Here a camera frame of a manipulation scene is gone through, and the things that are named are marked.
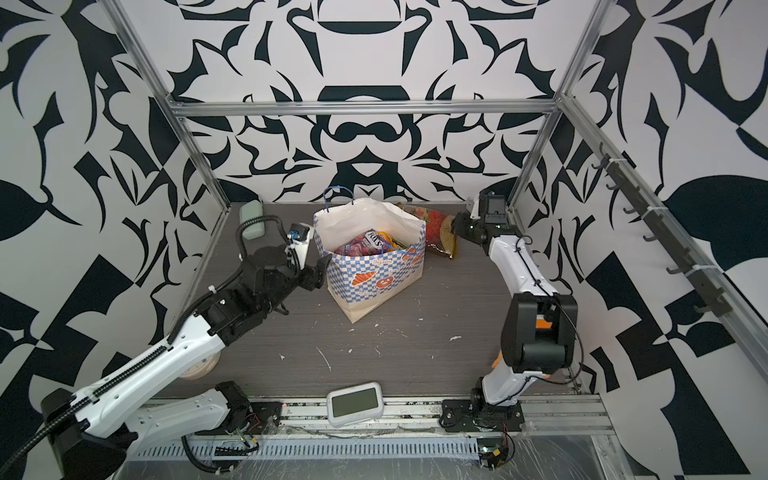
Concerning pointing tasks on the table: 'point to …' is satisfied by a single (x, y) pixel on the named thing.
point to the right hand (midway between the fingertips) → (461, 218)
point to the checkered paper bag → (359, 284)
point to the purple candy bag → (370, 243)
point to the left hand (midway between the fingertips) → (316, 244)
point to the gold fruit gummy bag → (439, 228)
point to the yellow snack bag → (392, 246)
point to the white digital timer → (355, 405)
